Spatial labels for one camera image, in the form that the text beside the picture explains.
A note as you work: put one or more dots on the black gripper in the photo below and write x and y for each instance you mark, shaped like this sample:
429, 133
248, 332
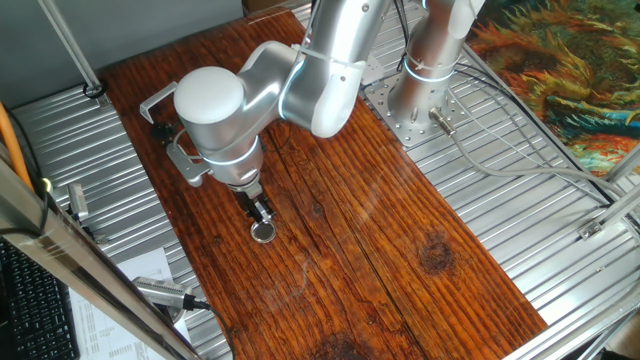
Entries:
250, 197

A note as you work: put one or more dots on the small round steel plate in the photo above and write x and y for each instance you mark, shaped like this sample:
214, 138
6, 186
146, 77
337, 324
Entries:
263, 231

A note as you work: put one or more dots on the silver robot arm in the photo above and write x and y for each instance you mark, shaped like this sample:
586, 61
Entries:
330, 75

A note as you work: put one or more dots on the wood grain table mat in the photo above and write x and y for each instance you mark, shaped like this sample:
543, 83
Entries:
325, 260

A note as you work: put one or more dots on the printed paper sheet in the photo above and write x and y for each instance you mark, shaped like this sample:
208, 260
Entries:
145, 265

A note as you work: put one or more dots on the white mesh bent rack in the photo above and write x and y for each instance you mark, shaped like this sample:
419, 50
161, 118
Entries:
150, 102

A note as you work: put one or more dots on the white power strip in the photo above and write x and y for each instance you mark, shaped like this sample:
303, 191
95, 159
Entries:
372, 70

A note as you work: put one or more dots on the metal beam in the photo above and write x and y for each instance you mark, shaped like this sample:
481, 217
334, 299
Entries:
75, 265

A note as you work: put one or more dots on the black keyboard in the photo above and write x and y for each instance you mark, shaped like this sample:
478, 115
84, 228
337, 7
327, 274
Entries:
35, 310

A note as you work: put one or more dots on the orange pipe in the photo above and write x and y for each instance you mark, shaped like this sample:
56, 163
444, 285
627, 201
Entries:
12, 145

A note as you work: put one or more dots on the colourful painted cloth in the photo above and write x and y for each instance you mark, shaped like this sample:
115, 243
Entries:
565, 65

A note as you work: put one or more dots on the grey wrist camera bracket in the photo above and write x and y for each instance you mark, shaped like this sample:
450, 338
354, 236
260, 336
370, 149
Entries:
185, 167

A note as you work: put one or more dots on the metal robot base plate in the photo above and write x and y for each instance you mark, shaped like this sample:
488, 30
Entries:
380, 100

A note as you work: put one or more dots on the aluminium frame post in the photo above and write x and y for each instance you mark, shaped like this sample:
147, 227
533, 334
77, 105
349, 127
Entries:
70, 47

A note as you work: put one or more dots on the aluminium frame strut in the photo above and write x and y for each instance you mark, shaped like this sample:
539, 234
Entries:
612, 212
625, 164

